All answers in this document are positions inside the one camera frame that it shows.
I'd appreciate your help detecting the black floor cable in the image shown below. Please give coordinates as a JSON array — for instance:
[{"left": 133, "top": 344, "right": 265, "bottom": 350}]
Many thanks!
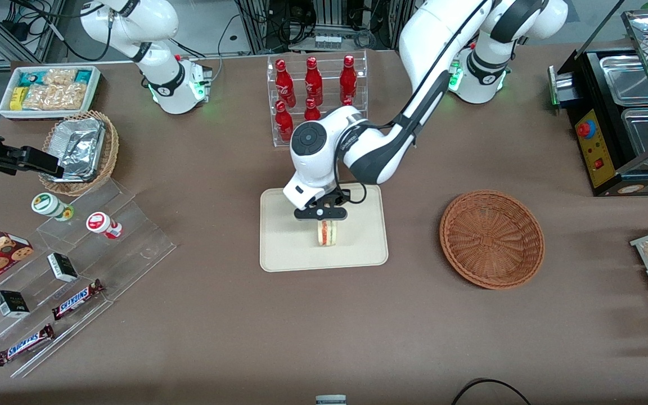
[{"left": 451, "top": 378, "right": 533, "bottom": 405}]

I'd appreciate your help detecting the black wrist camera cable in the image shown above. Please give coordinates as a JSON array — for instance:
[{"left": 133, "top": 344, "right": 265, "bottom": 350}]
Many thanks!
[{"left": 332, "top": 127, "right": 371, "bottom": 206}]

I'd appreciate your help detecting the sandwich with red filling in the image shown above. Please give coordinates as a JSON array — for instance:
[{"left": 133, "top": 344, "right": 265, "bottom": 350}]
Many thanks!
[{"left": 317, "top": 219, "right": 339, "bottom": 247}]

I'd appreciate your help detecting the oval wicker basket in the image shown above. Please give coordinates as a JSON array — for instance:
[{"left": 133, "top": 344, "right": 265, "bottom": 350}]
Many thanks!
[{"left": 39, "top": 110, "right": 120, "bottom": 197}]

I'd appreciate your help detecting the small black box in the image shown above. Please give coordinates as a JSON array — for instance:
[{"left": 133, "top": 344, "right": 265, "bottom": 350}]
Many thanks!
[
  {"left": 47, "top": 253, "right": 79, "bottom": 283},
  {"left": 0, "top": 290, "right": 31, "bottom": 319}
]

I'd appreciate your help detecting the green lid yogurt bottle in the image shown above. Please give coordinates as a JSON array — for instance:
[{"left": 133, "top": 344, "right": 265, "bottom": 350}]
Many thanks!
[{"left": 31, "top": 192, "right": 75, "bottom": 222}]

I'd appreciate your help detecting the Snickers chocolate bar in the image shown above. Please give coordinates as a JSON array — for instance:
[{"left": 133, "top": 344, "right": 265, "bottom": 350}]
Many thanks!
[
  {"left": 0, "top": 324, "right": 56, "bottom": 367},
  {"left": 51, "top": 279, "right": 106, "bottom": 321}
]

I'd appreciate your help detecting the clear bag of rice crackers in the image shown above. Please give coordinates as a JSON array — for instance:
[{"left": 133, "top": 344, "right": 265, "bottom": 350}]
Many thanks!
[{"left": 23, "top": 69, "right": 87, "bottom": 111}]

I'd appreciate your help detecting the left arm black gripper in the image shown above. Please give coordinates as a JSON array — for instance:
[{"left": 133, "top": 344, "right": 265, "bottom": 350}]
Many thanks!
[{"left": 294, "top": 188, "right": 353, "bottom": 223}]

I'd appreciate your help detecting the clear acrylic bottle rack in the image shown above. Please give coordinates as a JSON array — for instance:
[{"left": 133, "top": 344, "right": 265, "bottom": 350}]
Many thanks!
[{"left": 267, "top": 51, "right": 368, "bottom": 148}]

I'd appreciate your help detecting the white rectangular snack bin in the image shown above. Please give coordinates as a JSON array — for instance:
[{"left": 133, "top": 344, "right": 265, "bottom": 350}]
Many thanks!
[{"left": 0, "top": 65, "right": 102, "bottom": 121}]

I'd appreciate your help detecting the silver foil tray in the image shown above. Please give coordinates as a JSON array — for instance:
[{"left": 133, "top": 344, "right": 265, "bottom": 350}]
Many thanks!
[{"left": 48, "top": 117, "right": 106, "bottom": 182}]

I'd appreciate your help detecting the black food warmer yellow panel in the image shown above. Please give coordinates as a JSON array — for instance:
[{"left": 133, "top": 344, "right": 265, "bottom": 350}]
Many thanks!
[{"left": 549, "top": 8, "right": 648, "bottom": 197}]

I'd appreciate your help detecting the clear acrylic step display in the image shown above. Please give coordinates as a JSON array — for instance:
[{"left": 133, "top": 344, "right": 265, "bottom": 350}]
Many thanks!
[{"left": 0, "top": 179, "right": 177, "bottom": 379}]

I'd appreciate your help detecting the cream plastic tray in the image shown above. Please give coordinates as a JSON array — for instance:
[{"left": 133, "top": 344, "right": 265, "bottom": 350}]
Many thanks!
[{"left": 260, "top": 183, "right": 389, "bottom": 273}]

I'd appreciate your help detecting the round brown wicker basket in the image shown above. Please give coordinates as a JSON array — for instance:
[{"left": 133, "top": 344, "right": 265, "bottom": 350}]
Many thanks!
[{"left": 439, "top": 190, "right": 545, "bottom": 290}]

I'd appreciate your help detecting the red lid yogurt bottle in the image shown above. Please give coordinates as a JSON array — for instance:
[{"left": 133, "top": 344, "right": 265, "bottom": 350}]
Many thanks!
[{"left": 86, "top": 211, "right": 123, "bottom": 240}]

